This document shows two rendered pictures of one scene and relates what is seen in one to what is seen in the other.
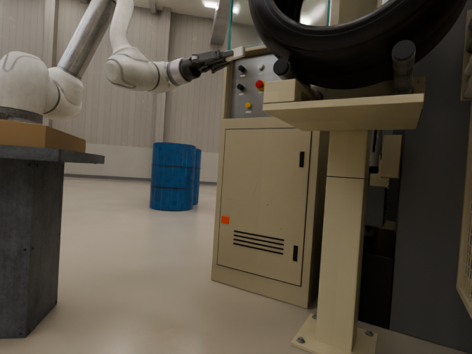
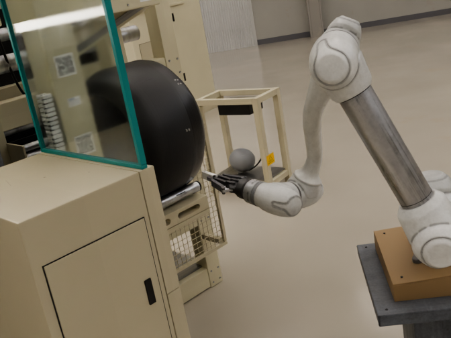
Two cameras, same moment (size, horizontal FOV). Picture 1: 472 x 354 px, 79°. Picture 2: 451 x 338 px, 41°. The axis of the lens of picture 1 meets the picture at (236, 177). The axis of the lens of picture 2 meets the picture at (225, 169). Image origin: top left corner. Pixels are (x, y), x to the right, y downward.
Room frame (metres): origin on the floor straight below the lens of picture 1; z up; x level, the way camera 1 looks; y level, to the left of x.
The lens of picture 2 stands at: (3.01, 0.76, 1.72)
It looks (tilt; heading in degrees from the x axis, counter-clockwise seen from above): 18 degrees down; 198
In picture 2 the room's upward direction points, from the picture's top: 10 degrees counter-clockwise
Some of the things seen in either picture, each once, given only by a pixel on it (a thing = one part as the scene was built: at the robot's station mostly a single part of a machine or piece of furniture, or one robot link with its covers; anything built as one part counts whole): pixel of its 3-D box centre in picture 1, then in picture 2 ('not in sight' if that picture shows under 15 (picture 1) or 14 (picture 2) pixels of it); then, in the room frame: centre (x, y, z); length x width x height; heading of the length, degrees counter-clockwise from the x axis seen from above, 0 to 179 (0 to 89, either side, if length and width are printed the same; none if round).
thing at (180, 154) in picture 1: (178, 175); not in sight; (4.64, 0.94, 0.48); 1.31 x 0.81 x 0.97; 14
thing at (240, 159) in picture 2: not in sight; (243, 141); (-1.56, -0.52, 0.40); 0.60 x 0.35 x 0.80; 71
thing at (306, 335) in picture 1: (336, 337); not in sight; (1.08, -0.42, 0.01); 0.27 x 0.27 x 0.02; 60
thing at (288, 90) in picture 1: (299, 106); (169, 216); (0.92, -0.19, 0.83); 0.36 x 0.09 x 0.06; 150
